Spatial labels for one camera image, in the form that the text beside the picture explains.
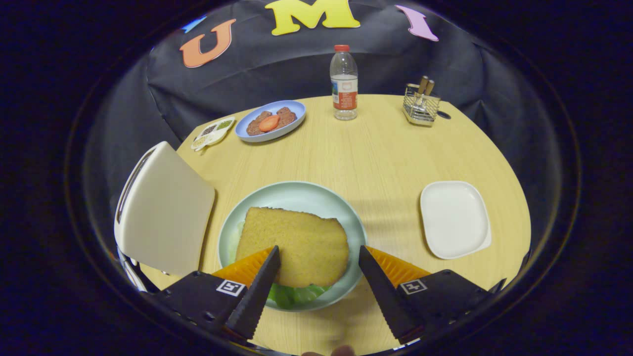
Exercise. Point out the toasted bread slice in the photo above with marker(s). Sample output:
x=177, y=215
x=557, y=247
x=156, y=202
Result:
x=296, y=247

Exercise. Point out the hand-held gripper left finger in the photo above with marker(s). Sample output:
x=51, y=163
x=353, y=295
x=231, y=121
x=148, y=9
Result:
x=259, y=291

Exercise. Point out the green lettuce leaf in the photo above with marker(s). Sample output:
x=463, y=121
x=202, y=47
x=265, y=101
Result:
x=292, y=295

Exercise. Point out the white square plate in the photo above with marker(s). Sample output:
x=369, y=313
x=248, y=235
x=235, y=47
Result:
x=452, y=217

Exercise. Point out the white divided spice dish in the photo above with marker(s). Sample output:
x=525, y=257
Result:
x=210, y=134

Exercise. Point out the red tomato slice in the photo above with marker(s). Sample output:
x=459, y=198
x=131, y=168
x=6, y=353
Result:
x=269, y=123

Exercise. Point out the white metal frame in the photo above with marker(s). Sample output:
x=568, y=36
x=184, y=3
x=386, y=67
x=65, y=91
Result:
x=132, y=272

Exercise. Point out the black backdrop cloth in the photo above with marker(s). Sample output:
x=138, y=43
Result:
x=277, y=64

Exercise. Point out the white toaster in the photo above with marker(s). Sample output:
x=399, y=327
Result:
x=168, y=212

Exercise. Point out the blue plate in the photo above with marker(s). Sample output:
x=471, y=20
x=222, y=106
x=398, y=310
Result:
x=247, y=137

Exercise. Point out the brown meat patty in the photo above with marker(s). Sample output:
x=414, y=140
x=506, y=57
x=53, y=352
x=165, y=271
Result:
x=253, y=127
x=287, y=116

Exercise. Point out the pale green round plate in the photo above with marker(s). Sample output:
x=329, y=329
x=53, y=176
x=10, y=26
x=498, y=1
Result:
x=296, y=195

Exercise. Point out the clear plastic water bottle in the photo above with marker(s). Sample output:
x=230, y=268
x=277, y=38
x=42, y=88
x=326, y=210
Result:
x=343, y=99

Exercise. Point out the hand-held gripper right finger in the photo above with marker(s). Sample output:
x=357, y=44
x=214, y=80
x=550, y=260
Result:
x=383, y=296

